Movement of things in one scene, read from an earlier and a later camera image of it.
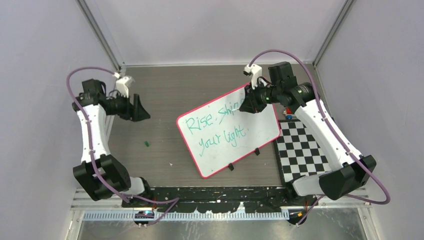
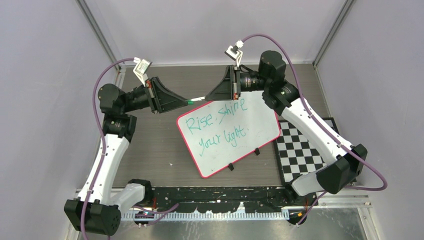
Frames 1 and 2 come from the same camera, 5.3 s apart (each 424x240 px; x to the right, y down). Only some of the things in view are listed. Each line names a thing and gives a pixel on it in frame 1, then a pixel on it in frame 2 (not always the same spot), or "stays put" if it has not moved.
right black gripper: x=251 y=103 to x=224 y=90
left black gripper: x=136 y=112 to x=161 y=99
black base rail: x=222 y=199 stays put
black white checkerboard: x=299 y=153 stays put
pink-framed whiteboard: x=217 y=133 stays put
